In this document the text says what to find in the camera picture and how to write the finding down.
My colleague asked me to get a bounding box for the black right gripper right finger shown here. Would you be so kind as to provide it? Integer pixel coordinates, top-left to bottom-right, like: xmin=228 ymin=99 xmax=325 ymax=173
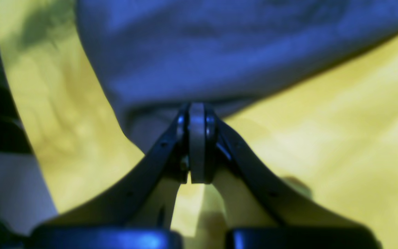
xmin=197 ymin=103 xmax=381 ymax=249

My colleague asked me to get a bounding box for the blue-grey T-shirt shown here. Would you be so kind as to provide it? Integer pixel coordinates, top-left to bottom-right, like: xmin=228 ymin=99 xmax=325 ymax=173
xmin=75 ymin=0 xmax=398 ymax=153

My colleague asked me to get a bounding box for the yellow tablecloth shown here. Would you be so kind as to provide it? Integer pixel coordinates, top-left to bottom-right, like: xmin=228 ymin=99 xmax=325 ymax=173
xmin=0 ymin=0 xmax=398 ymax=249

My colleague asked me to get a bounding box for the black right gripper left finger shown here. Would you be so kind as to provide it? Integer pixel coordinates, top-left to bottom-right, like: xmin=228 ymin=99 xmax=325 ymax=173
xmin=30 ymin=103 xmax=194 ymax=249

